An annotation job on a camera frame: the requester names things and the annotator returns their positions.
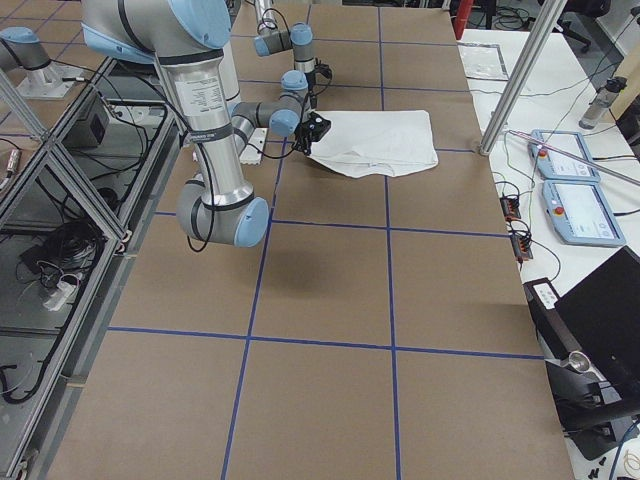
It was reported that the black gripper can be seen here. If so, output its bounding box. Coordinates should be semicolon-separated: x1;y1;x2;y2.
293;111;332;154
305;72;318;110

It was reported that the white long-sleeve printed shirt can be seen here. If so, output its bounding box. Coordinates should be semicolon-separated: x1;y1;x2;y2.
309;110;439;178

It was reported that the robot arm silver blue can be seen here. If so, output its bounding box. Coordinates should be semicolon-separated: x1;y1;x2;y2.
253;1;323;109
82;1;332;247

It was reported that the clear plastic document sleeve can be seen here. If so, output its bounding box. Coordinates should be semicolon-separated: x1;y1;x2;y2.
458;42;509;82

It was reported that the orange electronics board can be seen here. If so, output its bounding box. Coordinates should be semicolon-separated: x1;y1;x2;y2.
499;195;522;221

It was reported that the metal reacher grabber stick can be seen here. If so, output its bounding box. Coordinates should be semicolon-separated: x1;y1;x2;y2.
505;130;639;186

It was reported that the upper blue teach pendant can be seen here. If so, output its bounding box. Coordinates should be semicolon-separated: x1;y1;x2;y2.
529;129;600;183

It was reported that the blue teach pendant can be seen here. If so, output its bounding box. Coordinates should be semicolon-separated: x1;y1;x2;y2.
542;180;626;247
529;129;600;183

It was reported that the lower blue teach pendant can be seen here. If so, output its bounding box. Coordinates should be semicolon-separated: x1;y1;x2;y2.
542;180;626;247

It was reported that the grey water bottle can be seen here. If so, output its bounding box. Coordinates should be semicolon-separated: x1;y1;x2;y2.
578;76;627;130

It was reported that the black laptop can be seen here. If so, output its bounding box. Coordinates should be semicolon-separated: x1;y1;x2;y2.
555;246;639;396

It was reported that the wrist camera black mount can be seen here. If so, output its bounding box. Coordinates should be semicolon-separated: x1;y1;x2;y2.
314;59;333;81

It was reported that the aluminium frame post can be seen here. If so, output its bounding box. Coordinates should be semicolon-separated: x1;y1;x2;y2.
478;0;567;156

